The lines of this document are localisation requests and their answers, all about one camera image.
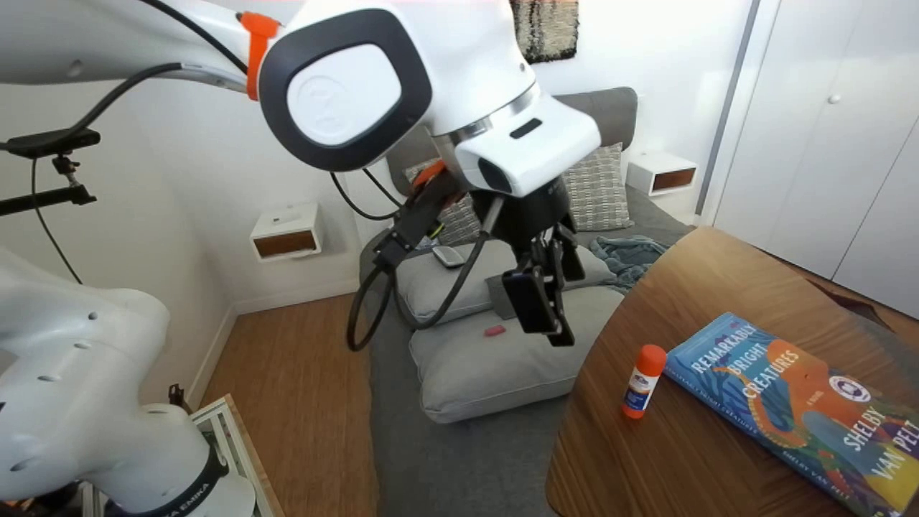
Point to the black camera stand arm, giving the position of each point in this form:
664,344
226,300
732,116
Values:
44,198

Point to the orange capped glue stick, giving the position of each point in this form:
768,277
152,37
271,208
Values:
640,382

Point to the white wall shelf box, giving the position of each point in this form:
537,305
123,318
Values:
284,232
664,172

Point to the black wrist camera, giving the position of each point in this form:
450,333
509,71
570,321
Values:
416,225

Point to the shaggy woven wall hanging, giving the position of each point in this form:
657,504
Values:
550,30

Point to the black stereo camera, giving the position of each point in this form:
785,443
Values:
51,140

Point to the teal knitted blanket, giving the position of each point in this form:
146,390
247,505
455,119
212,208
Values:
627,259

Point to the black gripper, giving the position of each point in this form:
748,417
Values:
532,225

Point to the white framed panel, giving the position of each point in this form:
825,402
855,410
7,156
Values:
239,448

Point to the light grey flat cushion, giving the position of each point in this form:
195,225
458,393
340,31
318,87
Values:
498,374
430,287

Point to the white wardrobe doors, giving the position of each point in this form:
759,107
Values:
822,143

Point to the blue colourful paperback book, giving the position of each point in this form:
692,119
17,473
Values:
794,402

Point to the small red object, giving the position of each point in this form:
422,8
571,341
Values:
494,331

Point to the light grey plaid pillow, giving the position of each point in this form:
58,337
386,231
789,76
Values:
600,191

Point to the black wall plug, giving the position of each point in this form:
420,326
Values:
178,393

